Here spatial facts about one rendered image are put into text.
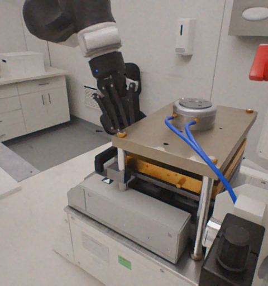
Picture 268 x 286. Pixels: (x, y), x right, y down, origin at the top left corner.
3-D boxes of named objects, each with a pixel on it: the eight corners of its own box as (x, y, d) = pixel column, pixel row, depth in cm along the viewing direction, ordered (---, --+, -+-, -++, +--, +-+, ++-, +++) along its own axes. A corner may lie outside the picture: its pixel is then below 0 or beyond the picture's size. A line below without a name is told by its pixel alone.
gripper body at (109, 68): (129, 48, 52) (140, 90, 55) (101, 59, 58) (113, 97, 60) (107, 51, 47) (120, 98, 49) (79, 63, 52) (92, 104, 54)
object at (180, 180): (243, 155, 53) (252, 113, 49) (210, 213, 37) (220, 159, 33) (171, 136, 62) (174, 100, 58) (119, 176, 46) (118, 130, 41)
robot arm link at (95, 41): (96, 36, 57) (103, 59, 58) (53, 38, 48) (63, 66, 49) (138, 14, 49) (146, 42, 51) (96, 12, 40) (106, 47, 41)
